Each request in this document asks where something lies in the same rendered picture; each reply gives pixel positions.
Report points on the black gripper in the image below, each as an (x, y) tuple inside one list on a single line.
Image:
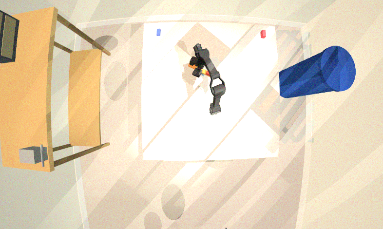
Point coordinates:
[(197, 72)]

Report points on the small red block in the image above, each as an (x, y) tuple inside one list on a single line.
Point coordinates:
[(263, 33)]

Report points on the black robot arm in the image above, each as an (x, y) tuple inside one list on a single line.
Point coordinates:
[(203, 58)]

